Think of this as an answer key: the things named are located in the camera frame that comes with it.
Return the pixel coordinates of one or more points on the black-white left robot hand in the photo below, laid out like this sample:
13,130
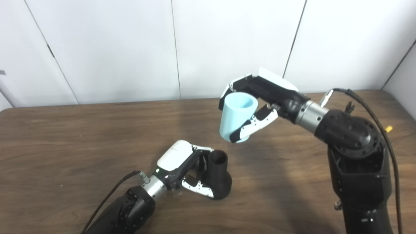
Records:
174,156

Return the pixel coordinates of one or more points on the black-white right robot hand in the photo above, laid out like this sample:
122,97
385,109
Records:
276,89

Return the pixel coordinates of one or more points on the black funnel-shaped nozzle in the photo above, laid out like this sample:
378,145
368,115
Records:
219,182

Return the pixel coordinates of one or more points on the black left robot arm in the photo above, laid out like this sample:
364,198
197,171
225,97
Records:
130,211

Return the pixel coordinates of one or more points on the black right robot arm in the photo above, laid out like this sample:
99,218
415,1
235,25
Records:
357,156

